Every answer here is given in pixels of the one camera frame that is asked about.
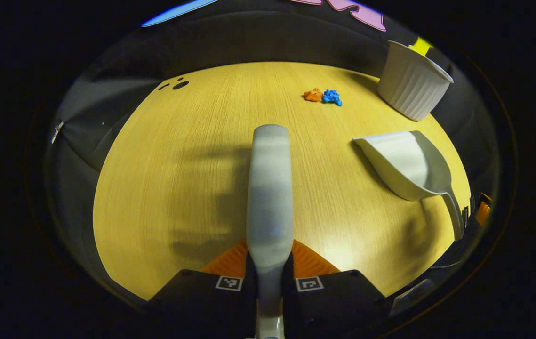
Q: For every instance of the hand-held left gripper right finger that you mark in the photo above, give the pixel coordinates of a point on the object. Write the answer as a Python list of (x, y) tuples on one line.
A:
[(333, 301)]

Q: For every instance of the orange paper trash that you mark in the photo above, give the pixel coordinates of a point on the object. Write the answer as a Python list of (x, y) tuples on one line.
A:
[(314, 95)]

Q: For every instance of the blue paper trash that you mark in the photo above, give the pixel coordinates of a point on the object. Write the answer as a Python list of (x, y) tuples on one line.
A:
[(332, 97)]

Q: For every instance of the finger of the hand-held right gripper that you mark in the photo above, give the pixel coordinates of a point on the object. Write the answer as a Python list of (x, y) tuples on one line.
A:
[(483, 214)]

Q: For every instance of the white plastic dustpan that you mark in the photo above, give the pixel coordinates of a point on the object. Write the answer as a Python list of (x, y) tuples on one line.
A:
[(404, 160)]

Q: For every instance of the small grey broom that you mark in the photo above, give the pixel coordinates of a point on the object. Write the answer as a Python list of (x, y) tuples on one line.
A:
[(270, 188)]

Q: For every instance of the silver metal clip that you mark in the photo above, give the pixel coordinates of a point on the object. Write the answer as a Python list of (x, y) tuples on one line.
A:
[(57, 132)]

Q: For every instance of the wooden desktop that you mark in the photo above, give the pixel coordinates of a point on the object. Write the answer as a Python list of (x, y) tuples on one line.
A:
[(178, 188)]

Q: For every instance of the white ribbed garbage bin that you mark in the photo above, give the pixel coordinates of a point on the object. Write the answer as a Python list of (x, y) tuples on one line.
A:
[(409, 89)]

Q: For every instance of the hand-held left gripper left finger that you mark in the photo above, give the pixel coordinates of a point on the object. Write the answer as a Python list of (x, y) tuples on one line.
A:
[(202, 301)]

